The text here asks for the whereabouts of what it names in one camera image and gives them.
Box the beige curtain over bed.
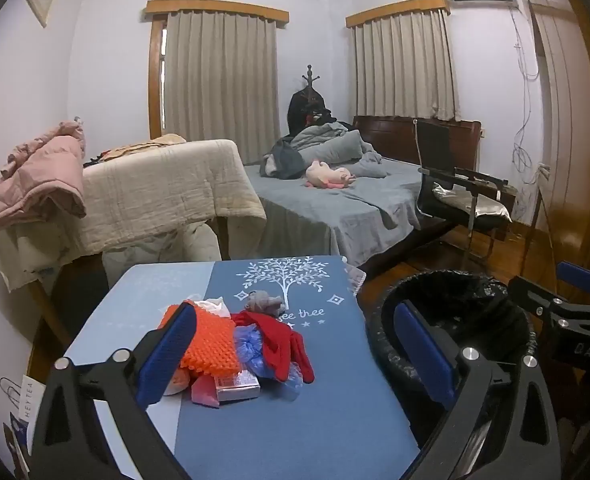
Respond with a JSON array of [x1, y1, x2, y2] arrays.
[[353, 9, 461, 122]]

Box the bed with grey sheet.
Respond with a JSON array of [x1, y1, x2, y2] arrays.
[[242, 115, 518, 268]]

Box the white cloth under jacket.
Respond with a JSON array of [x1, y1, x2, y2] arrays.
[[0, 217, 86, 292]]

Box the wall cables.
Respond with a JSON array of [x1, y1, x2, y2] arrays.
[[508, 5, 544, 211]]

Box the short wooden pelmet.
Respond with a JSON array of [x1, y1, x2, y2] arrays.
[[345, 0, 451, 29]]

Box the wooden wardrobe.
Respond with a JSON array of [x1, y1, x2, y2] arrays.
[[525, 0, 590, 283]]

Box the white paper bag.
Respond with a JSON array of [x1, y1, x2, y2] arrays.
[[2, 372, 36, 476]]

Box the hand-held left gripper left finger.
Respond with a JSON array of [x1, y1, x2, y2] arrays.
[[29, 302, 198, 480]]

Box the grey quilted pad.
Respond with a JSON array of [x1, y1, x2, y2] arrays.
[[344, 264, 367, 295]]

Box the long wooden pelmet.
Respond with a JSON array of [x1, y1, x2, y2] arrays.
[[145, 0, 290, 27]]

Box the pink plush toy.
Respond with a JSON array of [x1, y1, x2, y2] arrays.
[[305, 160, 357, 190]]

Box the wooden window frame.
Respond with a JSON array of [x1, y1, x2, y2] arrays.
[[148, 20, 169, 141]]

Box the tan cloth pile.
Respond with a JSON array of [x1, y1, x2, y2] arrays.
[[87, 133, 188, 166]]

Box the pink bag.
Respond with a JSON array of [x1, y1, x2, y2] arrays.
[[191, 374, 221, 408]]

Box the wooden coat rack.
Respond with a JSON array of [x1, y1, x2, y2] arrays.
[[300, 65, 326, 92]]

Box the pink padded jacket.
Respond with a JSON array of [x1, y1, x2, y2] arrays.
[[0, 120, 88, 235]]

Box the blue plastic bag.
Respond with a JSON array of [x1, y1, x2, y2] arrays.
[[235, 327, 306, 402]]

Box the pair of red gloves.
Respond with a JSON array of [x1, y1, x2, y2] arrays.
[[232, 310, 316, 385]]

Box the white cloth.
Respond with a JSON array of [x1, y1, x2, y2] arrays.
[[185, 297, 233, 319], [0, 217, 86, 292]]

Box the orange foam net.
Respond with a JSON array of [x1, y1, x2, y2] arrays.
[[157, 302, 240, 376]]

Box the beige curtain with window frame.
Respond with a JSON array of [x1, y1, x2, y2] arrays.
[[165, 10, 280, 166]]

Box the grey sock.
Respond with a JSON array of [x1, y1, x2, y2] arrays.
[[245, 290, 285, 317]]

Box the black-lined trash bin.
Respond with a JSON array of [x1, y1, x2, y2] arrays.
[[365, 269, 537, 451]]

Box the shiny beige cushion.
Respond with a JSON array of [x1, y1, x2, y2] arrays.
[[432, 182, 513, 224]]

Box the black office chair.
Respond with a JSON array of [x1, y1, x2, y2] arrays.
[[414, 117, 519, 262]]

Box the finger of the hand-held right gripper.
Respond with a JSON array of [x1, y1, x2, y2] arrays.
[[506, 275, 576, 322], [556, 260, 590, 297]]

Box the beige quilt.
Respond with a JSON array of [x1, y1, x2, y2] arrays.
[[82, 139, 267, 257]]

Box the pale crumpled cloth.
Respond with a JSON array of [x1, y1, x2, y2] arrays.
[[102, 220, 222, 288]]

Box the dark clothes heap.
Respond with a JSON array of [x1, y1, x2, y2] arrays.
[[261, 139, 307, 181]]

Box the black coat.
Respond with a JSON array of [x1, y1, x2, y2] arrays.
[[288, 87, 337, 137]]

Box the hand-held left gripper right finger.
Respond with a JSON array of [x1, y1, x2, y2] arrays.
[[394, 300, 561, 480]]

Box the pair of pink socks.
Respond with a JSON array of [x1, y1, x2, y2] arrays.
[[167, 367, 194, 396]]

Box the small pale box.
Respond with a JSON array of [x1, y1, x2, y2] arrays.
[[215, 370, 262, 402]]

